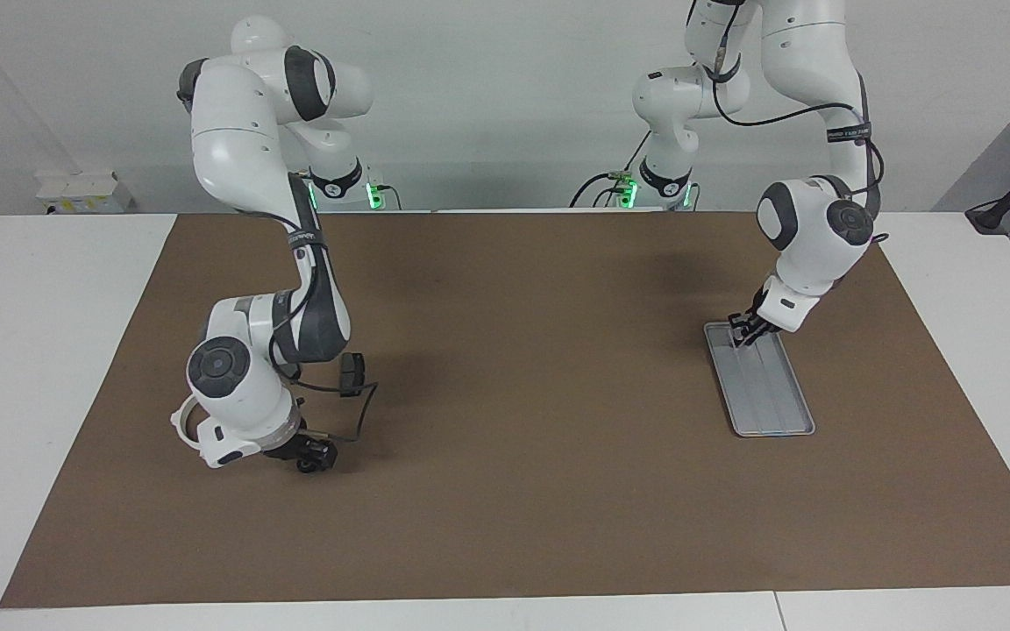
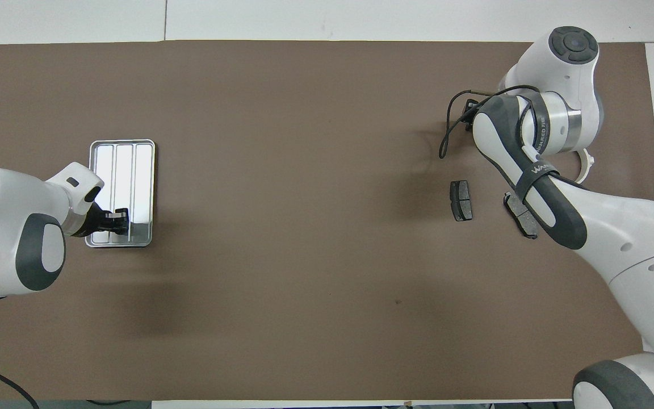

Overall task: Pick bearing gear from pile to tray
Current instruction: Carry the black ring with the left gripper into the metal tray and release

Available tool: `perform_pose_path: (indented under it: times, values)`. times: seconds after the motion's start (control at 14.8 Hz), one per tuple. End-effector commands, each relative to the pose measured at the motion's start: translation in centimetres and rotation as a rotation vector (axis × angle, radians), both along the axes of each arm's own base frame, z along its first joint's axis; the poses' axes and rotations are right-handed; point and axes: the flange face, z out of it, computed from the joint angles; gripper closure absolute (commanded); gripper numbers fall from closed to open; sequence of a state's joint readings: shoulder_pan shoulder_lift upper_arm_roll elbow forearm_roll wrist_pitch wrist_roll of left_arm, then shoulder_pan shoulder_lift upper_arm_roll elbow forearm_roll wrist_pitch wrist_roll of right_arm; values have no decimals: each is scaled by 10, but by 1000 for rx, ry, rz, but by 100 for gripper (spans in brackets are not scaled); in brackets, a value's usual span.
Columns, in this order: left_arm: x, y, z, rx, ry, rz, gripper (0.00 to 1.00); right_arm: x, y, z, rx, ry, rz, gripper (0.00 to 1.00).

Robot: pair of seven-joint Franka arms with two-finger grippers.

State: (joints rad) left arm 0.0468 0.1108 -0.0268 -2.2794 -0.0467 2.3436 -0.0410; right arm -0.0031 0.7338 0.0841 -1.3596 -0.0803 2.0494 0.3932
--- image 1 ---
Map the silver ribbed metal tray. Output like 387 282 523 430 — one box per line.
702 321 816 438

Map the short dark brake pad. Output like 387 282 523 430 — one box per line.
338 353 367 398

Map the black left base cable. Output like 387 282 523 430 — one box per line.
569 131 653 209

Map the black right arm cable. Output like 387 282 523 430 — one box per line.
270 254 379 441

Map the brown table mat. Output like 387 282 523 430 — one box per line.
0 211 1010 609

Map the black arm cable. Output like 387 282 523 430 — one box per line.
270 254 379 441
689 0 887 246

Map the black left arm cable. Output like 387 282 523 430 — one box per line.
689 0 887 246

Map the white wall socket box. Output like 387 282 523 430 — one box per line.
36 171 133 216

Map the white half-ring bracket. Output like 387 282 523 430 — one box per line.
169 394 208 452

